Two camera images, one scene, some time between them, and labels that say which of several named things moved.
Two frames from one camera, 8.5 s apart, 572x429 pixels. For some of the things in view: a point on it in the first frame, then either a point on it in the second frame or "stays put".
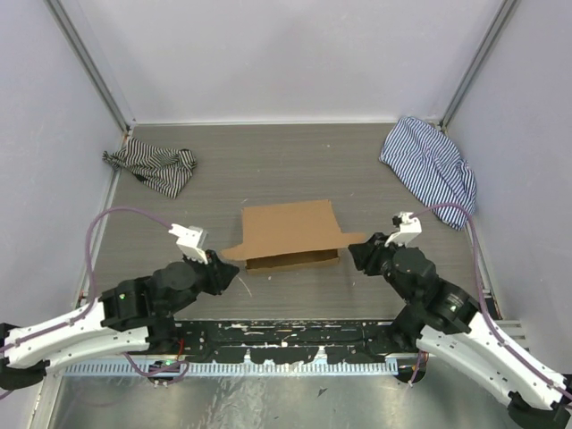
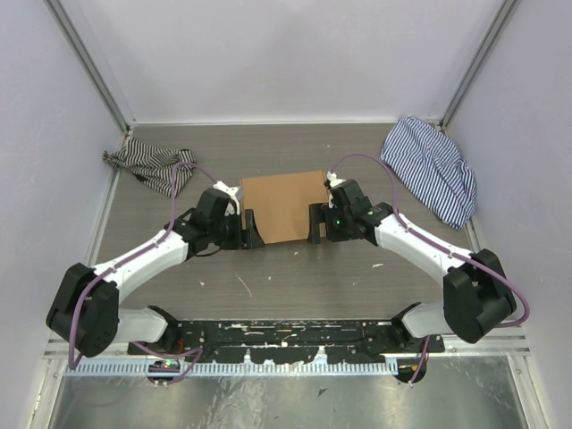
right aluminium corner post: x=476 y=64 stays put
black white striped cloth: x=165 y=170 stays put
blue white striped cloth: x=426 y=160 stays put
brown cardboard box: x=290 y=235 -> x=281 y=205
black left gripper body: x=177 y=307 -> x=227 y=232
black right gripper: x=366 y=254 -> x=321 y=213
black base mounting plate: x=276 y=340 stays put
